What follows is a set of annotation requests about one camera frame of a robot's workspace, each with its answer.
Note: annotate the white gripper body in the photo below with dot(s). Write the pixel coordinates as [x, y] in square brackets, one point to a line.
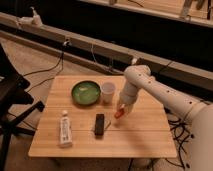
[128, 95]

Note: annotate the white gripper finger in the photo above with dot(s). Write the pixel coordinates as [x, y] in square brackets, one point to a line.
[128, 109]
[119, 105]

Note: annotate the orange red pepper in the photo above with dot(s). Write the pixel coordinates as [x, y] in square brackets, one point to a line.
[119, 113]

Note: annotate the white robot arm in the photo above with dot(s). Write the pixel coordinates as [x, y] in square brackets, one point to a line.
[191, 110]

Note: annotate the green ceramic bowl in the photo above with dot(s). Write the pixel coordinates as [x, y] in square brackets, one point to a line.
[85, 93]

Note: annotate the black rectangular remote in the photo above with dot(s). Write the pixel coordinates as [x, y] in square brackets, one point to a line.
[99, 124]

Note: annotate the wooden table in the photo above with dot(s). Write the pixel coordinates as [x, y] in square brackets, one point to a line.
[144, 133]

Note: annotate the white tube with cap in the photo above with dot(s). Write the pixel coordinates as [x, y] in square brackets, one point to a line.
[65, 130]

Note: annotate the black office chair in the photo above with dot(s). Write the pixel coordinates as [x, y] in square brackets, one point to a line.
[12, 91]

